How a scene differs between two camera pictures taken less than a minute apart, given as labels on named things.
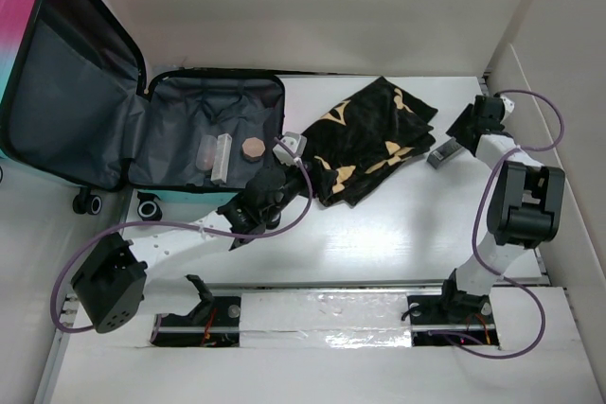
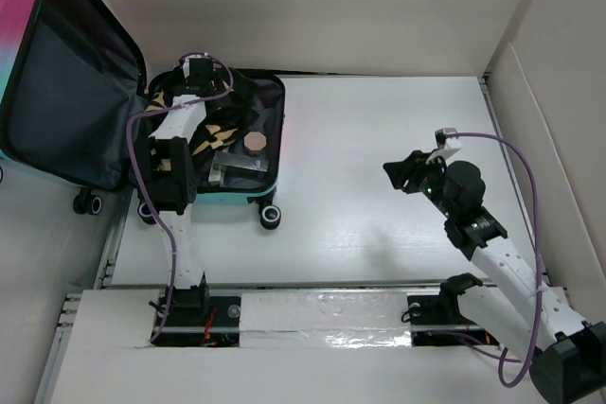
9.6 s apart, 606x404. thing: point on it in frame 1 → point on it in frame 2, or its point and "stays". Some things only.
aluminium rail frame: [315, 302] stays
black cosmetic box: [438, 156] → [240, 161]
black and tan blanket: [372, 130] → [224, 114]
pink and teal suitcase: [76, 107] stays
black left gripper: [321, 178] → [215, 87]
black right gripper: [457, 129] → [411, 167]
